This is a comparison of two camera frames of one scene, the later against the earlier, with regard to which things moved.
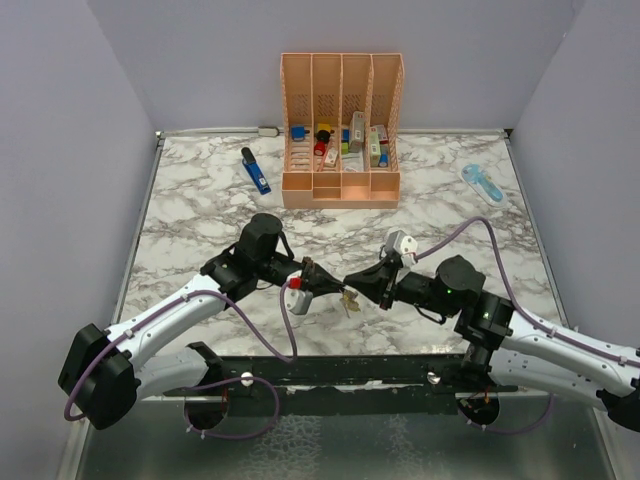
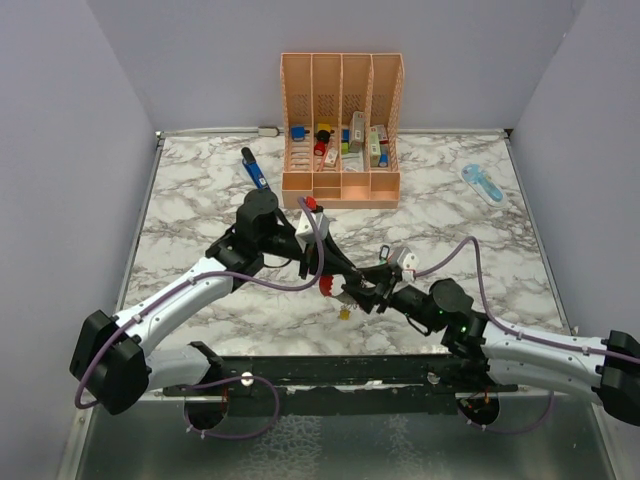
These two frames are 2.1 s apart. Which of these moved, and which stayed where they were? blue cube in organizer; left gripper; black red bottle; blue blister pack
Moved: left gripper
Stayed: black red bottle; blue cube in organizer; blue blister pack
